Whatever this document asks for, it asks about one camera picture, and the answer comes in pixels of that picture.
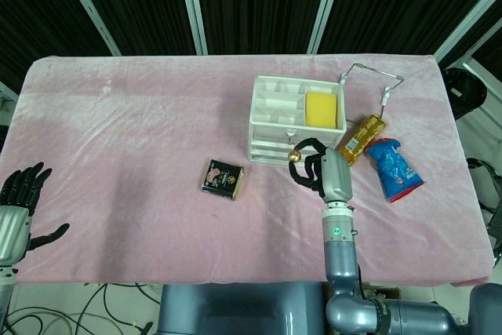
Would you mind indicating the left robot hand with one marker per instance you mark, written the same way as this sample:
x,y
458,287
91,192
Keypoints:
x,y
17,209

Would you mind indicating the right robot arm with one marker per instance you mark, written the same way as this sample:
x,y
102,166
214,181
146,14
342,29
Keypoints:
x,y
355,268

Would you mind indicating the grey robot torso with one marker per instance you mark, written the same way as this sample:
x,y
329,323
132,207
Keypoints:
x,y
235,309

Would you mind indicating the white black chair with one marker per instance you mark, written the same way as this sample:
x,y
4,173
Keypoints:
x,y
488,186

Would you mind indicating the black square tin can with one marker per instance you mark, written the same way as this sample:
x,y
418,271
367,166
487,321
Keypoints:
x,y
222,180

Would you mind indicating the yellow sponge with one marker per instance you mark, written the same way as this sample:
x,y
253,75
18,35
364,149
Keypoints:
x,y
321,109

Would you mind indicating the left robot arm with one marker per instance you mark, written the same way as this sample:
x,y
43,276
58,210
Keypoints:
x,y
6,296

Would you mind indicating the white plastic drawer organizer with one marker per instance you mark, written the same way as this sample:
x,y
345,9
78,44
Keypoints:
x,y
294,115

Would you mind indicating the orange snack packet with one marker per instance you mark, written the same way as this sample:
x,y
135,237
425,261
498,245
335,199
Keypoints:
x,y
361,138

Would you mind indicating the small gold ball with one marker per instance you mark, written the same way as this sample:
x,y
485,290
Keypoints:
x,y
295,156

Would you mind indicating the blue snack bag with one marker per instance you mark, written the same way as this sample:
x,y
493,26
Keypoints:
x,y
394,172

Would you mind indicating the black round stool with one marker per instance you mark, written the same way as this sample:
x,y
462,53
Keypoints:
x,y
464,92

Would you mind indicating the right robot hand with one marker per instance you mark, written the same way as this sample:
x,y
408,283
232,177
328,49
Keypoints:
x,y
334,172

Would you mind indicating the pink table cloth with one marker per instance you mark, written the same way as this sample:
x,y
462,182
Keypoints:
x,y
157,146

